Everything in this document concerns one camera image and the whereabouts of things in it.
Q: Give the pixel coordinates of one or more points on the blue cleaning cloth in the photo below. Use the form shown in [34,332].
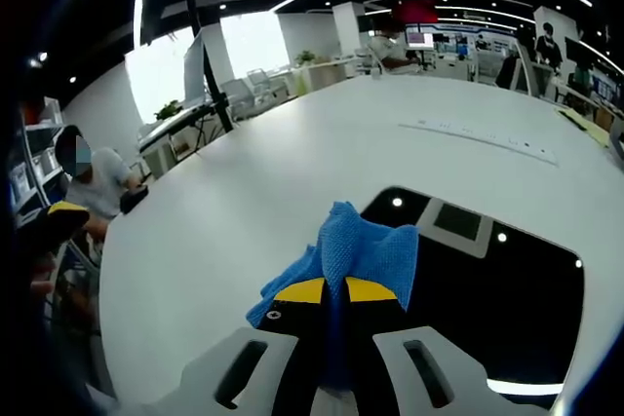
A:
[361,250]

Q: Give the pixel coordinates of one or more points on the storage shelf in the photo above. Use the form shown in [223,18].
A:
[36,158]

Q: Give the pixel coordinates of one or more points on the red wall screen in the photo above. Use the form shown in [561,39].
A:
[414,11]

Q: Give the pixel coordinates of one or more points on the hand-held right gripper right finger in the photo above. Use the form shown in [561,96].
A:
[385,338]

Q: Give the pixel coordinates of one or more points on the white table power strip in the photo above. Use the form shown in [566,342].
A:
[480,139]

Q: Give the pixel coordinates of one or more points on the black stand pole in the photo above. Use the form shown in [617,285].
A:
[207,60]

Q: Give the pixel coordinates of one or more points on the green potted plant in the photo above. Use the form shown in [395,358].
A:
[168,110]
[305,57]

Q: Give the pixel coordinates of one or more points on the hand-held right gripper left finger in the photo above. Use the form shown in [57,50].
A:
[292,338]

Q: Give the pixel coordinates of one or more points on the person's left hand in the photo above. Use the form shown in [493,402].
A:
[41,287]

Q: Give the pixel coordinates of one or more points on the white office chair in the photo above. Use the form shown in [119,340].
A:
[521,70]

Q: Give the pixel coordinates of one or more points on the dark computer monitor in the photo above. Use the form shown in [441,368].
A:
[194,70]
[579,50]

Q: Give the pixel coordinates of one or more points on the row of white chairs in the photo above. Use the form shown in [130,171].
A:
[253,92]

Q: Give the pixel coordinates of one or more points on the black device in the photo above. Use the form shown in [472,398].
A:
[134,199]

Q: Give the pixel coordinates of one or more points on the yellow paper sheet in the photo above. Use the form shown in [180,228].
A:
[582,126]

